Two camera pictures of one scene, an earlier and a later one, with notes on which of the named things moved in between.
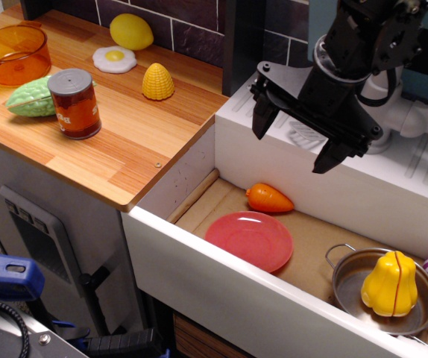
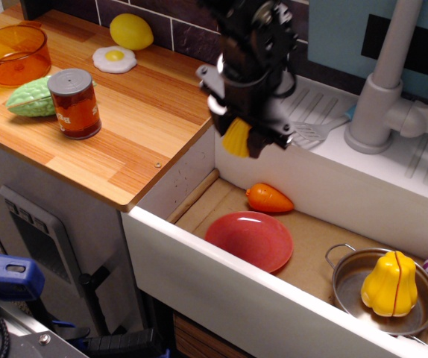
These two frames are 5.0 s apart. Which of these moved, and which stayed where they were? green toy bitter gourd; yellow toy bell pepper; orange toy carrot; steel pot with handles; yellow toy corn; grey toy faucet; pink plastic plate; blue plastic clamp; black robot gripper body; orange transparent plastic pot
Moved: yellow toy corn; black robot gripper body
Stayed: grey toy faucet; green toy bitter gourd; pink plastic plate; blue plastic clamp; orange toy carrot; orange transparent plastic pot; steel pot with handles; yellow toy bell pepper
